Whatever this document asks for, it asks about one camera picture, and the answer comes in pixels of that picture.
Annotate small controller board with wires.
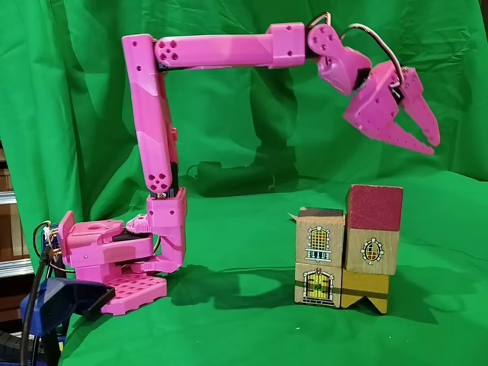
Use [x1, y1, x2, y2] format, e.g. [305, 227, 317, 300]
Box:
[32, 220, 63, 268]

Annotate black cable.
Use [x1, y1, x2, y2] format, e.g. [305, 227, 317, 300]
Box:
[18, 246, 54, 366]

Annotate wooden cube round window print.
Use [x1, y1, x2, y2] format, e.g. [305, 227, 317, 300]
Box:
[344, 224, 401, 276]

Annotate black rubber tyre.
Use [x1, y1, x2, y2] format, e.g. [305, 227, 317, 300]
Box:
[0, 329, 43, 366]

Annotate wooden cube door print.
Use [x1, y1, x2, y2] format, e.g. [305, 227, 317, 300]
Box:
[293, 262, 344, 308]

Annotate aluminium ladder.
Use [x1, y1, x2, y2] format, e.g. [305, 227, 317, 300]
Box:
[0, 189, 35, 285]

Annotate wooden cube balcony window print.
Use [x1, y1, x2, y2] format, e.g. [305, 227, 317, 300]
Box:
[295, 207, 347, 265]

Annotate yellow notched wooden block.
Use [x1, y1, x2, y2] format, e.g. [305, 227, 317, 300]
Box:
[340, 268, 390, 316]

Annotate brown wooden furniture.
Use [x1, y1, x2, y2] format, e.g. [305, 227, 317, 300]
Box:
[0, 144, 31, 332]

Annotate green cloth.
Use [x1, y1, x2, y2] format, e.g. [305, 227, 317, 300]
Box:
[0, 0, 488, 366]

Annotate blue and black clamp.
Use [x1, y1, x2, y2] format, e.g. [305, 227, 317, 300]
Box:
[18, 277, 116, 366]

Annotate red wedge roof block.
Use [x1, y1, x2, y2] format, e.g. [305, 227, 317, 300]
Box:
[345, 184, 404, 233]

